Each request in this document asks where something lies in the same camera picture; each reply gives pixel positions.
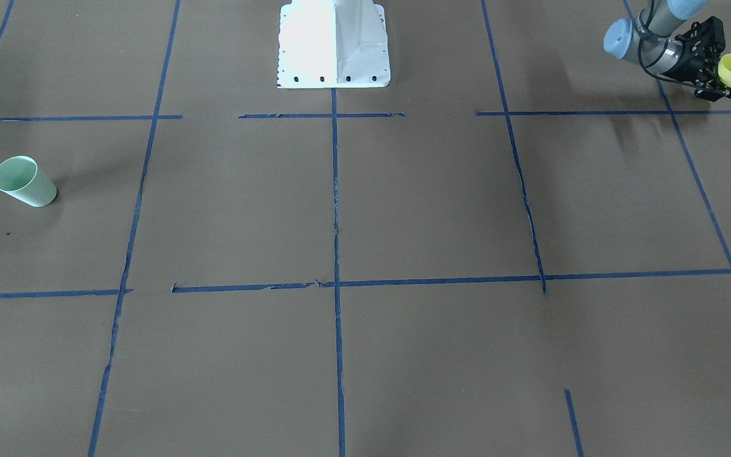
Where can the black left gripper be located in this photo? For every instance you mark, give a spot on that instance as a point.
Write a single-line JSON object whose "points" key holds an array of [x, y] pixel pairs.
{"points": [[689, 63]]}

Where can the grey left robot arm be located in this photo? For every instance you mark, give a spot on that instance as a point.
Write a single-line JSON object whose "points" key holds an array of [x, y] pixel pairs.
{"points": [[651, 41]]}

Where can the pale green cup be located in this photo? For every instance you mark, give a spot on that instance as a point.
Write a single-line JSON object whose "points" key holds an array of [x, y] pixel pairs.
{"points": [[22, 178]]}

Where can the long blue tape strip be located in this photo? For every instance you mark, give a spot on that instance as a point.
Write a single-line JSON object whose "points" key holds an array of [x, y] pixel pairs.
{"points": [[338, 331]]}

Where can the crossing blue tape strip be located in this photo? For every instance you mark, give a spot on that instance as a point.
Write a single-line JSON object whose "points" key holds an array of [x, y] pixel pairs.
{"points": [[176, 288]]}

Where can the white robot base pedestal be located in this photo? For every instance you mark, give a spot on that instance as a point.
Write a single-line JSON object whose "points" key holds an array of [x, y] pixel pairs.
{"points": [[333, 44]]}

